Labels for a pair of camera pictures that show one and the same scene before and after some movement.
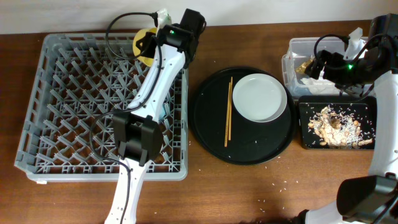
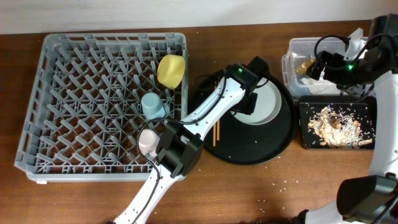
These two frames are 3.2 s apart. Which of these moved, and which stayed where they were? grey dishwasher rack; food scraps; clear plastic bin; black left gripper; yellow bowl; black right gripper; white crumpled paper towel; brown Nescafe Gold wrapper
Moved: yellow bowl; black left gripper
Stayed: white crumpled paper towel; black right gripper; clear plastic bin; brown Nescafe Gold wrapper; grey dishwasher rack; food scraps
